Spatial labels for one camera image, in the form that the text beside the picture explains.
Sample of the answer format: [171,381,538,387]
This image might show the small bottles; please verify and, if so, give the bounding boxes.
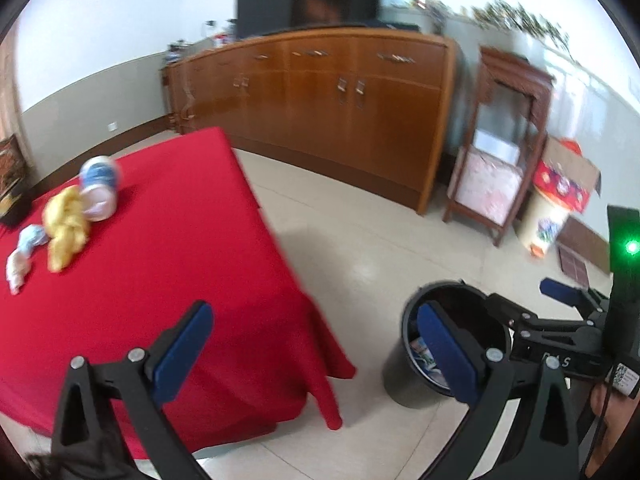
[205,19,237,48]

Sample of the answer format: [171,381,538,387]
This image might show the red printed cardboard box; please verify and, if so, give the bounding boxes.
[531,136,602,213]

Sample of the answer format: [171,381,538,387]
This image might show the red tablecloth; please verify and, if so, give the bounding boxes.
[0,126,357,448]

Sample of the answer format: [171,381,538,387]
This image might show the person's right hand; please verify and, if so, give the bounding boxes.
[589,384,640,456]

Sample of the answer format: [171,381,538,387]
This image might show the small white blue wrapper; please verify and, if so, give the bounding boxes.
[6,224,50,295]

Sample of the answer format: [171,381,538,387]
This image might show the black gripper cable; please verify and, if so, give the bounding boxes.
[579,370,613,480]

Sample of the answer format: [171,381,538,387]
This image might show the pink floral cushion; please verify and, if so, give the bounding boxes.
[457,152,523,226]

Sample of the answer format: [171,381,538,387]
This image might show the brown wooden sideboard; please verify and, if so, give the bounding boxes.
[160,25,462,216]

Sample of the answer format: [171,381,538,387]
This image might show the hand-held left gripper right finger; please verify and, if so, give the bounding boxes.
[416,301,582,480]

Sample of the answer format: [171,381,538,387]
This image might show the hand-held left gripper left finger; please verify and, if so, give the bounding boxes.
[50,301,216,480]

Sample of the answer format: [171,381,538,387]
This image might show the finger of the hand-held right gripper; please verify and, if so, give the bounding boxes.
[485,292,602,334]
[539,277,613,317]

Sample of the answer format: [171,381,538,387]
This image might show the white floral bucket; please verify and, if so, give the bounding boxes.
[515,191,571,259]

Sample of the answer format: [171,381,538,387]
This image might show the black trash bin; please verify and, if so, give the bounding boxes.
[382,281,513,409]

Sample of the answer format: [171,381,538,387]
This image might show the green vine garland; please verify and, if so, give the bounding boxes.
[470,0,571,46]

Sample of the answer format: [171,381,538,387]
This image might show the dark wooden stand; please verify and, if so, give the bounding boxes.
[442,45,557,248]

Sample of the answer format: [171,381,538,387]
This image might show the brown doormat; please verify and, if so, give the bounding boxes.
[556,245,588,283]

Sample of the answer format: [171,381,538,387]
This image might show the colourful printed packet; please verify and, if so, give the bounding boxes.
[407,337,451,391]

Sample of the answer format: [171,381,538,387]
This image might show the yellow crumpled cloth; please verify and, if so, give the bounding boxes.
[41,185,92,273]

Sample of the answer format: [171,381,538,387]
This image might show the dark framed picture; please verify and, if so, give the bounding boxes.
[0,133,32,228]

